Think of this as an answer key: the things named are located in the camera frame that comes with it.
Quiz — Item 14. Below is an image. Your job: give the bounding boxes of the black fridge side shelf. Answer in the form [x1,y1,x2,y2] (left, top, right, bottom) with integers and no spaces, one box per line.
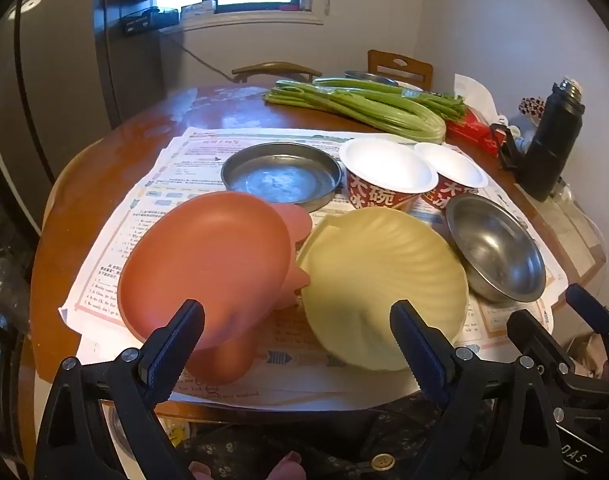
[120,7,180,37]

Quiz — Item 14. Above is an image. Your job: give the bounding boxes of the steel pot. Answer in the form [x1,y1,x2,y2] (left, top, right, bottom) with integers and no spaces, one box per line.
[343,70,400,86]

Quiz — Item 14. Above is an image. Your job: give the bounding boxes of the wooden chair with cut-out back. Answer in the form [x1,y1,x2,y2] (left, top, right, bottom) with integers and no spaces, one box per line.
[367,49,434,92]

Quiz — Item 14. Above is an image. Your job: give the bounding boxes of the orange shell-shaped plate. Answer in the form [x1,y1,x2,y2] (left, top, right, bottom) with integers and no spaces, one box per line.
[117,191,312,386]

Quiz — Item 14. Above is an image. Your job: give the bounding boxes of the person's dark floral clothing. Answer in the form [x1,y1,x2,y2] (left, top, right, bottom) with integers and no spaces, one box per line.
[174,395,485,480]

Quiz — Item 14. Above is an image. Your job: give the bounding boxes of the curved-back wooden chair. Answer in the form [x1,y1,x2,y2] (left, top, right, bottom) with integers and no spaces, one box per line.
[43,135,182,226]
[231,61,322,84]

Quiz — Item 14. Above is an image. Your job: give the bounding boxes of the red paper bowl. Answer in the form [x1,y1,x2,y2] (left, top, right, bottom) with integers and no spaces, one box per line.
[338,137,439,212]
[413,142,490,211]

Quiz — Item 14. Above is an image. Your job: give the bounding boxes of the celery bunch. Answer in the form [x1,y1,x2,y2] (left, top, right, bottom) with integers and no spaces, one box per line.
[263,80,447,145]
[311,76,467,123]

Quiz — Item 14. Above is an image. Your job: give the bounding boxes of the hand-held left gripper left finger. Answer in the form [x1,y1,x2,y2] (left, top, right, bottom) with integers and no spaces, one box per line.
[34,299,206,480]

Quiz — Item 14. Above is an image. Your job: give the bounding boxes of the white box on windowsill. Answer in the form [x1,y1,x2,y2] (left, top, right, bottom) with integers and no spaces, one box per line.
[181,1,216,20]

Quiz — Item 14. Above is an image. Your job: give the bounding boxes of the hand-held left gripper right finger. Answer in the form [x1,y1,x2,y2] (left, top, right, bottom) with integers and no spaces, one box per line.
[389,299,577,480]

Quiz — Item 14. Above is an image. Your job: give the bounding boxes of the grey refrigerator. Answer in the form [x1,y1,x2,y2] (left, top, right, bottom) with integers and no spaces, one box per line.
[0,0,161,233]

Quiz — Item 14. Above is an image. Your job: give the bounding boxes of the yellow shell-shaped plate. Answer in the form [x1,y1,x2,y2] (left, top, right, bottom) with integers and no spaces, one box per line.
[295,206,470,372]

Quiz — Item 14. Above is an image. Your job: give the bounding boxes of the patterned cloth pouch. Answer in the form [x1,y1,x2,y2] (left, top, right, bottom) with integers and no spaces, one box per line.
[521,96,547,123]

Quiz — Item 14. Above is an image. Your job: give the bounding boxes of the wall cable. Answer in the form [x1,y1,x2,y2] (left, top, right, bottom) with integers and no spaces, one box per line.
[159,30,235,81]

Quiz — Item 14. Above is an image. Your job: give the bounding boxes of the red tissue box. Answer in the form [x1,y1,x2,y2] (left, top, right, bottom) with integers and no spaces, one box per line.
[444,74,502,157]

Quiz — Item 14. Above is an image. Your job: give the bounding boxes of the person's left hand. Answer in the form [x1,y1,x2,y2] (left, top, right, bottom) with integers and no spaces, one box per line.
[188,451,305,480]

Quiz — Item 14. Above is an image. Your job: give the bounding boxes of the round steel plate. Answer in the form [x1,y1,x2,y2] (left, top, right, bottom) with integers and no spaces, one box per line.
[220,141,343,213]

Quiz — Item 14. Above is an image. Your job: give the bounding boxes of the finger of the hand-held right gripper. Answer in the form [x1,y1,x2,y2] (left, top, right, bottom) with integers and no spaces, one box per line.
[565,284,609,356]
[507,309,602,397]

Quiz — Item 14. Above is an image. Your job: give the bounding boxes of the drinking glass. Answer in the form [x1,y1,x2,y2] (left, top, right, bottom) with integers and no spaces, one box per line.
[551,177,577,204]

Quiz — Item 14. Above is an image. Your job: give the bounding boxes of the black thermos bottle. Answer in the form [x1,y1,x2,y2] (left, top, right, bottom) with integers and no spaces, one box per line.
[514,78,585,203]

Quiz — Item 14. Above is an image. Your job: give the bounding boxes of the steel bowl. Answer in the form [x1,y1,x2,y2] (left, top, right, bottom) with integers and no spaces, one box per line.
[444,195,547,304]

